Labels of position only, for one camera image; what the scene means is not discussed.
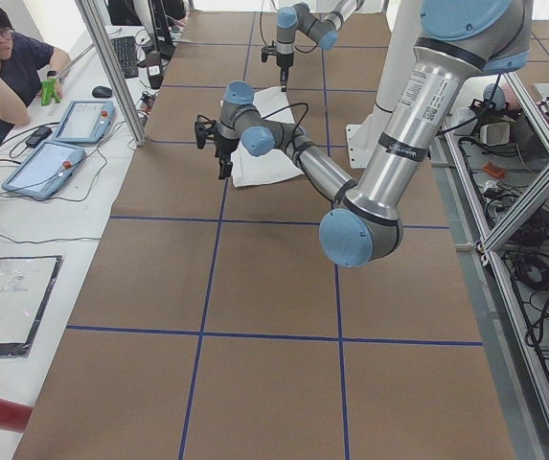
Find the green plastic clamp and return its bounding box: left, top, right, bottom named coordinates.
left=40, top=78, right=61, bottom=106

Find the aluminium camera post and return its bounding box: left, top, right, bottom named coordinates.
left=75, top=0, right=147, bottom=147

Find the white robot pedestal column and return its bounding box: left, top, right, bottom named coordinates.
left=346, top=0, right=422, bottom=169

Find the aluminium frame rack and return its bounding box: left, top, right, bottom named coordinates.
left=426, top=47, right=549, bottom=460

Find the black power adapter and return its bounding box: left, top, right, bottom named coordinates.
left=25, top=126, right=52, bottom=149

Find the blue teach pendant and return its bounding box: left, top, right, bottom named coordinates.
left=2, top=141, right=85, bottom=199
left=53, top=100, right=116, bottom=145

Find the blue teach pendant near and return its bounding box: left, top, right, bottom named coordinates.
left=2, top=141, right=85, bottom=199

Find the blue teach pendant far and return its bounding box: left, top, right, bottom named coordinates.
left=53, top=100, right=116, bottom=145

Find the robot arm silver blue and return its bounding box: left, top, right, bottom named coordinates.
left=194, top=0, right=533, bottom=267
left=261, top=0, right=364, bottom=92

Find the white long-sleeve printed shirt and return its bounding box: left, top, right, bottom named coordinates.
left=231, top=86, right=302, bottom=188

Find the black keyboard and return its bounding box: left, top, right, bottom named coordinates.
left=110, top=36, right=139, bottom=79

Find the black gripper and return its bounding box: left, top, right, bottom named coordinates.
left=194, top=114, right=236, bottom=180
left=261, top=41, right=295, bottom=91

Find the black computer mouse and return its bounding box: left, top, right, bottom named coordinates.
left=91, top=85, right=113, bottom=99

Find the seated person dark shirt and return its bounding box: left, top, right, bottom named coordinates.
left=0, top=7, right=70, bottom=145

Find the orange plastic part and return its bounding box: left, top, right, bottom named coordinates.
left=483, top=162, right=507, bottom=180

